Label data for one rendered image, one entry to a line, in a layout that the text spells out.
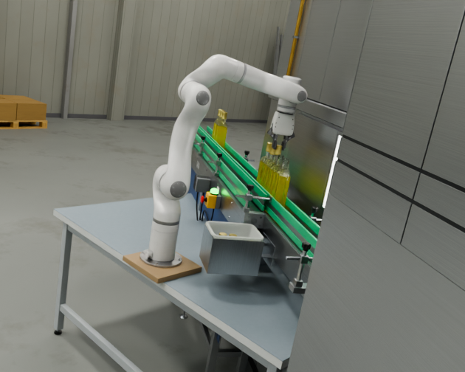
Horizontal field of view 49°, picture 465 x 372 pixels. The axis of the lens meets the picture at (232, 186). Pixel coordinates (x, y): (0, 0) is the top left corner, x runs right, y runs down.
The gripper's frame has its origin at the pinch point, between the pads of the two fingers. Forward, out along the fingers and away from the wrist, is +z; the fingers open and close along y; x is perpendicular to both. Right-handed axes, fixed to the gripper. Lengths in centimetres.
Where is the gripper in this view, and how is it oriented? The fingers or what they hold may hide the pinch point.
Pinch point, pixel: (278, 145)
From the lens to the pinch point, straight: 236.4
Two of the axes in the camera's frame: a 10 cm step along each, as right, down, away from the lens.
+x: 2.4, 2.9, -9.3
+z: -1.7, 9.5, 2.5
